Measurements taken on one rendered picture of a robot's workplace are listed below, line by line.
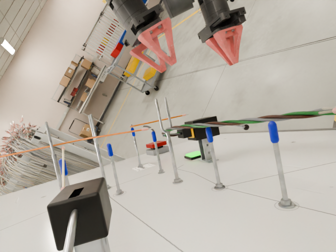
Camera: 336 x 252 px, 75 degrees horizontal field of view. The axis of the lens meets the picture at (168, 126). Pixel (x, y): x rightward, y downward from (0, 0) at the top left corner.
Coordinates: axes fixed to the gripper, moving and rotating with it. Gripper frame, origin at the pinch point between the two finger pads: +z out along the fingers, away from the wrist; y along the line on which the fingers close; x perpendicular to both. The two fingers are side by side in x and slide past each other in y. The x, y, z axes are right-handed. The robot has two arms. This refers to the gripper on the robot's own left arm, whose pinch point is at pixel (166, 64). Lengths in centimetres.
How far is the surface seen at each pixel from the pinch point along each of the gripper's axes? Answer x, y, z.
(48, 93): -33, -793, -168
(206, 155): -4.5, 1.4, 19.8
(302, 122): 97, -68, 84
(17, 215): -36.9, -2.1, 6.2
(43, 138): -35, -63, -6
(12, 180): -54, -64, 1
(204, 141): -3.3, 1.4, 17.2
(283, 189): -9.2, 24.7, 17.1
